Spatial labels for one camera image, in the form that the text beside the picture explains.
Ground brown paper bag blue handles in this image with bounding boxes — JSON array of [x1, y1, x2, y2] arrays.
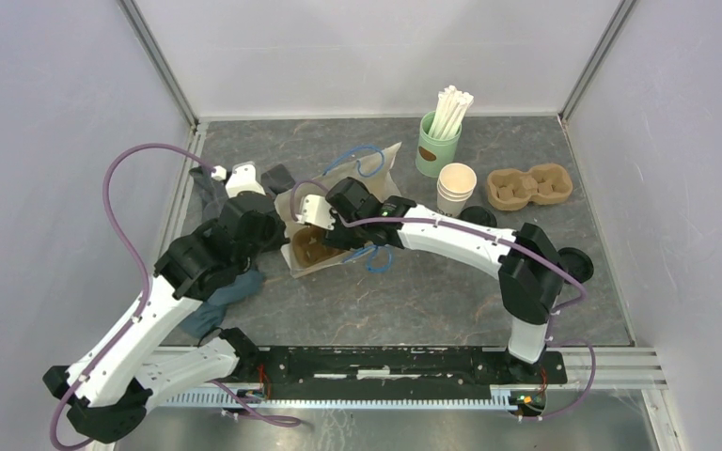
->
[[275, 143, 401, 278]]

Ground stack of paper cups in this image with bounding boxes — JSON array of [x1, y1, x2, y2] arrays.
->
[[436, 163, 478, 217]]

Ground black plastic cup lid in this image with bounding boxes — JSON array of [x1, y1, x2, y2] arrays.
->
[[458, 206, 497, 227]]

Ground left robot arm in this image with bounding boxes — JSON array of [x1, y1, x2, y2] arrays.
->
[[42, 191, 285, 443]]

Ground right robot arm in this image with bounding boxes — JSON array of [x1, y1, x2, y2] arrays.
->
[[311, 178, 569, 383]]

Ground blue cloth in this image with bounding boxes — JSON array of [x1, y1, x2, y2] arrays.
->
[[193, 268, 265, 338]]

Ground green straw holder cup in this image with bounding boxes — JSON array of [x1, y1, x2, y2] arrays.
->
[[415, 112, 463, 179]]

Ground white wrapped straws bundle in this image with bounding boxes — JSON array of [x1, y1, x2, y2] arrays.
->
[[428, 85, 475, 141]]

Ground brown cardboard cup carrier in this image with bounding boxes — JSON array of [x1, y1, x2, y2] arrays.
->
[[485, 163, 573, 211]]

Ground remaining black lid stack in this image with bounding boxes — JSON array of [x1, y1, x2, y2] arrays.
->
[[558, 247, 595, 283]]

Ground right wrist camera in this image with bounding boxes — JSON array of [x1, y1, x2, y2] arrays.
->
[[295, 194, 336, 230]]

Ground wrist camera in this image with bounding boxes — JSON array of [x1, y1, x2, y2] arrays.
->
[[210, 161, 266, 198], [295, 194, 336, 230]]

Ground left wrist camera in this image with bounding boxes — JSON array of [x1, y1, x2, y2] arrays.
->
[[210, 161, 266, 198]]

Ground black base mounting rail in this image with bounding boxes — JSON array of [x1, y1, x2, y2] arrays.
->
[[221, 346, 569, 401]]

